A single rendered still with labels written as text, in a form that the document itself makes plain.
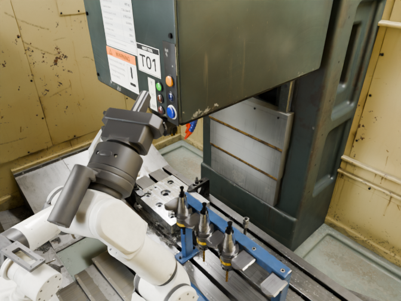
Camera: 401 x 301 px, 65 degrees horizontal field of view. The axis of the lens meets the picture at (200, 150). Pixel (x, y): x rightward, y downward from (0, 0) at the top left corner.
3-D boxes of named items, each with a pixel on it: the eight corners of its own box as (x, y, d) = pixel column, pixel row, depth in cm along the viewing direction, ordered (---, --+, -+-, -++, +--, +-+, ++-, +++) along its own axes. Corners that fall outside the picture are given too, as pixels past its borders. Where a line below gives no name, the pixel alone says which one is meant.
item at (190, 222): (190, 231, 104) (190, 230, 104) (180, 223, 107) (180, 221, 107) (206, 221, 108) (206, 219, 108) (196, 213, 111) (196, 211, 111)
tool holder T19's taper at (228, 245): (238, 247, 96) (240, 232, 93) (228, 255, 94) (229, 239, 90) (228, 239, 99) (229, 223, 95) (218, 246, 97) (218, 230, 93)
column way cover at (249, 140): (273, 209, 157) (287, 116, 130) (207, 168, 187) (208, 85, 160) (278, 205, 160) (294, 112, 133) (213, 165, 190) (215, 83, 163)
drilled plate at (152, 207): (171, 233, 139) (170, 225, 136) (136, 201, 157) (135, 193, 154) (209, 209, 152) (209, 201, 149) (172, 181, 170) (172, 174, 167)
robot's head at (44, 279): (31, 319, 63) (39, 283, 61) (-3, 294, 66) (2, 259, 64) (58, 300, 69) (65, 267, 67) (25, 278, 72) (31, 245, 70)
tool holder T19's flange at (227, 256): (242, 253, 97) (243, 248, 96) (228, 264, 94) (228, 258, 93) (227, 241, 101) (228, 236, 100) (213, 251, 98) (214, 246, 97)
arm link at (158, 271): (156, 238, 56) (206, 280, 68) (127, 218, 64) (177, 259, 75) (117, 291, 53) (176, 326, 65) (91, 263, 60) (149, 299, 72)
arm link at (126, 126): (159, 108, 55) (134, 169, 50) (172, 137, 64) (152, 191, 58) (96, 100, 59) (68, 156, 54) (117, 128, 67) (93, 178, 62)
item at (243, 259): (240, 274, 90) (240, 272, 90) (227, 263, 94) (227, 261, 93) (256, 260, 94) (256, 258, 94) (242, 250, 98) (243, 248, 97)
